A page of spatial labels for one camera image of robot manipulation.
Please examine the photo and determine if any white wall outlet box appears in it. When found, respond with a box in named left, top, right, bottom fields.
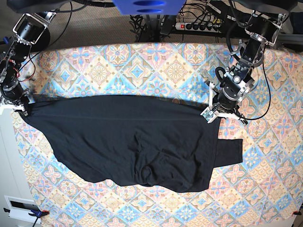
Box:
left=4, top=195, right=39, bottom=223

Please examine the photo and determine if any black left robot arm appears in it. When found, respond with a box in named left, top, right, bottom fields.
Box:
left=200, top=0, right=298, bottom=124

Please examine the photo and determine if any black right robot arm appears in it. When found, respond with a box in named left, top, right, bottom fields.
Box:
left=0, top=0, right=66, bottom=116

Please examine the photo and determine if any patterned colourful tablecloth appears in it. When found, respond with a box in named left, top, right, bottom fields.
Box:
left=11, top=43, right=303, bottom=227

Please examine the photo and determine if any black t-shirt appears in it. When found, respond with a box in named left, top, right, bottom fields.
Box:
left=23, top=95, right=242, bottom=192

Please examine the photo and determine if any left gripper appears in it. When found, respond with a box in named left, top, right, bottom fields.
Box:
left=200, top=81, right=248, bottom=125

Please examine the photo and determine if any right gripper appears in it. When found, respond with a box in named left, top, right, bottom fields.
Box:
left=0, top=90, right=31, bottom=115

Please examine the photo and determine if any white power strip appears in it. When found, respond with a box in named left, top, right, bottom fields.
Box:
left=175, top=22, right=221, bottom=33

